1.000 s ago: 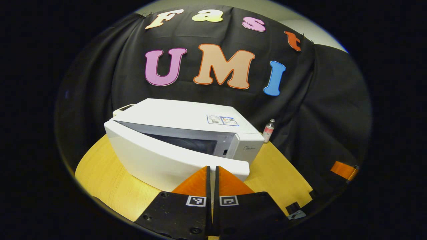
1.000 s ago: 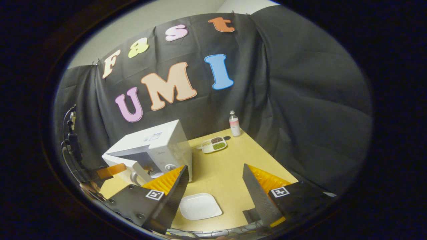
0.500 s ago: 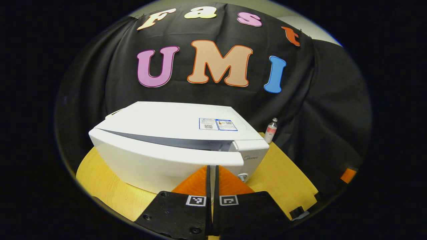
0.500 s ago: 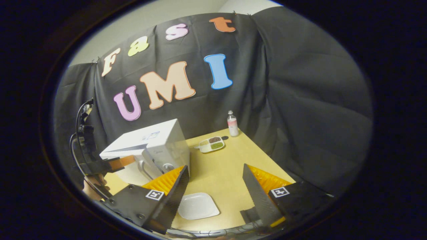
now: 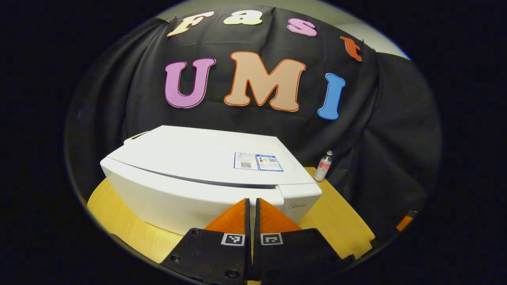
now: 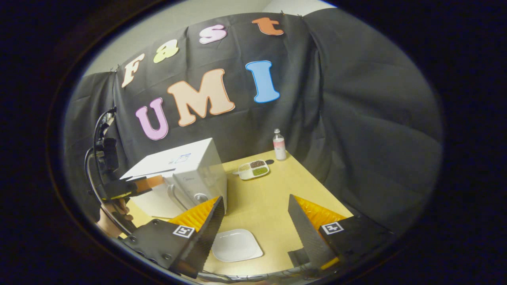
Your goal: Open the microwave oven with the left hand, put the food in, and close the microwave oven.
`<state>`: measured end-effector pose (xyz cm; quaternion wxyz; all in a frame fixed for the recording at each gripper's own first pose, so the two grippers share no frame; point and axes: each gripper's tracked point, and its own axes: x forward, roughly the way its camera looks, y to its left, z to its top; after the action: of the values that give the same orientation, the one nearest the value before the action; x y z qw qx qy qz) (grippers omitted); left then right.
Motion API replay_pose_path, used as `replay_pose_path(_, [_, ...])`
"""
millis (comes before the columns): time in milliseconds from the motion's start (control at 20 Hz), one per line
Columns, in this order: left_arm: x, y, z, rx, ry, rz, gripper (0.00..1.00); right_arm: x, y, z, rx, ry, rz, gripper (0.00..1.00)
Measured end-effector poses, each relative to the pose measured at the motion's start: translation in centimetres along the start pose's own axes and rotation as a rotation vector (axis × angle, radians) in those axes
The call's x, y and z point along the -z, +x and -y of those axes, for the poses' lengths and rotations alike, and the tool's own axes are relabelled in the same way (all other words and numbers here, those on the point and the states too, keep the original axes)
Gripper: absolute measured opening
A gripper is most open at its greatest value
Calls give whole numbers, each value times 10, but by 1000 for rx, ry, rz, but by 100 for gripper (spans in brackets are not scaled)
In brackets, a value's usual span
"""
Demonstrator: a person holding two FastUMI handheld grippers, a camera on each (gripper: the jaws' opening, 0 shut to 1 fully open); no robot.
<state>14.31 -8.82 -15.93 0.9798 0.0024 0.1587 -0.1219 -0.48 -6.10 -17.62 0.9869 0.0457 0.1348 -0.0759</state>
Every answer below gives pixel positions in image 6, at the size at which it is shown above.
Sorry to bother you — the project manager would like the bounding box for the white square plate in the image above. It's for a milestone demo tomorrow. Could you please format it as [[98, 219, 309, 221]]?
[[211, 229, 264, 262]]

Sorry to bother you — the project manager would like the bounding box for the black backdrop cloth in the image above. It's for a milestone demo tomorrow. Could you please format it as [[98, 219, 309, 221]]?
[[63, 8, 443, 238]]

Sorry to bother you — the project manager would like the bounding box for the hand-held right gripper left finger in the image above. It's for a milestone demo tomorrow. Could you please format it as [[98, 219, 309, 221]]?
[[119, 196, 225, 279]]

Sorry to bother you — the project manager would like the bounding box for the clear bottle pink label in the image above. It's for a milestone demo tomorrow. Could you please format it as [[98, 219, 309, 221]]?
[[273, 129, 287, 161]]

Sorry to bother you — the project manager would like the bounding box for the white microwave oven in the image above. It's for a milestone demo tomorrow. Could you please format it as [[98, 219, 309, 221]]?
[[120, 138, 228, 219]]

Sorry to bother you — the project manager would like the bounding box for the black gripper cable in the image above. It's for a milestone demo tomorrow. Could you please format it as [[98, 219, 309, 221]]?
[[84, 109, 133, 235]]

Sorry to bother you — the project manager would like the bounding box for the small black block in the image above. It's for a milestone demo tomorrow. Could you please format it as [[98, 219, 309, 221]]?
[[288, 249, 310, 267]]

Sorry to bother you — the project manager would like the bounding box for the white divided bean tray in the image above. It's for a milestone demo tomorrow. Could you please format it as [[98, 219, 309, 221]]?
[[238, 160, 270, 181]]

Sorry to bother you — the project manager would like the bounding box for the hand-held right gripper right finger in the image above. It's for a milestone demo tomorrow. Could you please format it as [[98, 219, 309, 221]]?
[[288, 194, 396, 270]]

